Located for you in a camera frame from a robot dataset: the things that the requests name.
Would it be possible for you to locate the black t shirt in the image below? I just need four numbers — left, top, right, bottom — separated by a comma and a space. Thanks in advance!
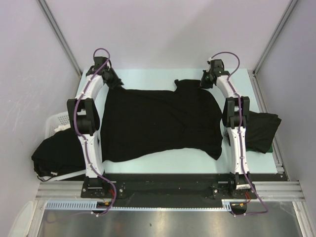
100, 79, 223, 162

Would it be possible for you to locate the white plastic laundry basket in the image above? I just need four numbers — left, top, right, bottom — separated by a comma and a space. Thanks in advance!
31, 112, 85, 182

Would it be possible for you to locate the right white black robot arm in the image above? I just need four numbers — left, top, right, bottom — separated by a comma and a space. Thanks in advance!
200, 58, 250, 175

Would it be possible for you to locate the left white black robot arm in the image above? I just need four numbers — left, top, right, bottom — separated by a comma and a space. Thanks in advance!
67, 56, 123, 178

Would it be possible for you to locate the black folded shirt on stack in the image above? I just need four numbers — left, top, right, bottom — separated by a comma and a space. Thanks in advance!
245, 111, 282, 149

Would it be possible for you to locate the grey folded shirt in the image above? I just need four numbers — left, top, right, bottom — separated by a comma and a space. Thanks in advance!
224, 130, 229, 138

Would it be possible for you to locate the white cloth in basket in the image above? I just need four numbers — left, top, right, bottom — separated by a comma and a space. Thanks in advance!
54, 124, 71, 132

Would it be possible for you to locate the green folded shirt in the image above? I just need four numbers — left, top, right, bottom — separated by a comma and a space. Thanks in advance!
246, 146, 273, 154

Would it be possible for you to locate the right aluminium side rail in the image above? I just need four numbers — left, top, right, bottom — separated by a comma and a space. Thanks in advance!
246, 71, 286, 178

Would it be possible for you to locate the left aluminium corner post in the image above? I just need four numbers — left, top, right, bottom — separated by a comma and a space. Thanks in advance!
36, 0, 82, 77

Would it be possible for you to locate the aluminium corner post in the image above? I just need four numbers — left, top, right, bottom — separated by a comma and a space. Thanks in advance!
36, 0, 82, 77
252, 0, 300, 76

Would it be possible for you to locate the right aluminium corner post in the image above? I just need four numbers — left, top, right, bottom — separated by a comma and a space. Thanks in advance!
252, 0, 300, 76

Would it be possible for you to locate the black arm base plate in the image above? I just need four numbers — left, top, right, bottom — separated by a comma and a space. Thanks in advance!
80, 173, 257, 209

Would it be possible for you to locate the light blue cable duct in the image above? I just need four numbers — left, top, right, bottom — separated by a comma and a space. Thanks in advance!
45, 199, 233, 211

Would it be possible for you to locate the aluminium frame rail front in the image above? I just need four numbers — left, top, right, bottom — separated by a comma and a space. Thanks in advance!
35, 181, 305, 201

